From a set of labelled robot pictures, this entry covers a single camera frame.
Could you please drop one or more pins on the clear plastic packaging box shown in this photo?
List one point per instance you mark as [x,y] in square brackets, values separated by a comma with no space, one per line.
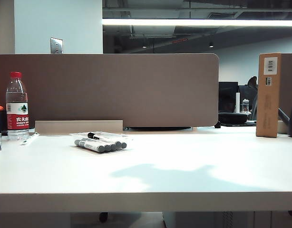
[112,135]

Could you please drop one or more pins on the tall brown cardboard box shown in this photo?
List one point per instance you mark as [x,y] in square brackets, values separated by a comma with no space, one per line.
[267,102]

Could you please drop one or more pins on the wide brown desk partition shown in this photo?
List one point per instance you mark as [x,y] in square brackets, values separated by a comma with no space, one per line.
[112,90]

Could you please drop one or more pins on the black partition foot knob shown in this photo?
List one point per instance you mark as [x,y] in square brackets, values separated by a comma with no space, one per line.
[217,124]

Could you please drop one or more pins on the red ceiling sign light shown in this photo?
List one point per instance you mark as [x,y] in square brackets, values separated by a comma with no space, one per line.
[180,40]

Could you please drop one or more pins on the black computer monitor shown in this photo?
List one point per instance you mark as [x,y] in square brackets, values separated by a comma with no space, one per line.
[246,92]
[228,95]

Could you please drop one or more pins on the black round cushion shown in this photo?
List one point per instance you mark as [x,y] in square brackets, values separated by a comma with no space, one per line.
[232,117]

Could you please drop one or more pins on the white cylinder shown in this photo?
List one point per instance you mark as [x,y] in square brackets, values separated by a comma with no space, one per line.
[237,102]

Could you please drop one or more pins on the black ceiling spotlight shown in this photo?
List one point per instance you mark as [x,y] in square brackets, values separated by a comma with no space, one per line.
[211,44]

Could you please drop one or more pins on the long ceiling light strip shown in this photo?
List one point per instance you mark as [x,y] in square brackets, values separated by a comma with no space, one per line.
[184,22]

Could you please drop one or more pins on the small glass bottle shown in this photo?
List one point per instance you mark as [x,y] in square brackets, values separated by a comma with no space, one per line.
[245,105]

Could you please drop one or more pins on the black caster wheel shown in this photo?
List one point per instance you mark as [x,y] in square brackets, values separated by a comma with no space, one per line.
[103,216]

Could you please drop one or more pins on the dark haired person head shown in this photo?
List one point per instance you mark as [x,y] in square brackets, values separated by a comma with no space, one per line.
[252,82]

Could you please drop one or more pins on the water bottle red label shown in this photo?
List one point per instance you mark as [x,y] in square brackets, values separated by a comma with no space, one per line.
[17,118]

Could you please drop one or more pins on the narrow brown desk partition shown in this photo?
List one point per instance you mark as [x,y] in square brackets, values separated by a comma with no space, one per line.
[288,80]

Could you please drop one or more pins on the metal wall switch plate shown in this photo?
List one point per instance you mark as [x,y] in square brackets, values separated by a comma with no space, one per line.
[56,45]

